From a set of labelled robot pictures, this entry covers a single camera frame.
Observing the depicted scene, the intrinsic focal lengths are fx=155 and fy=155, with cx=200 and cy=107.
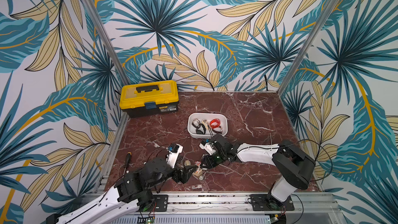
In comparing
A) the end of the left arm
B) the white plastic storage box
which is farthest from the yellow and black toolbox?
the end of the left arm

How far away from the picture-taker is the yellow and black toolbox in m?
0.94

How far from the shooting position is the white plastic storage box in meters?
0.96

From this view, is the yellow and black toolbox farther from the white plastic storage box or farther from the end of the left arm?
the end of the left arm

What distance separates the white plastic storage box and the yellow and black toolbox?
17 centimetres
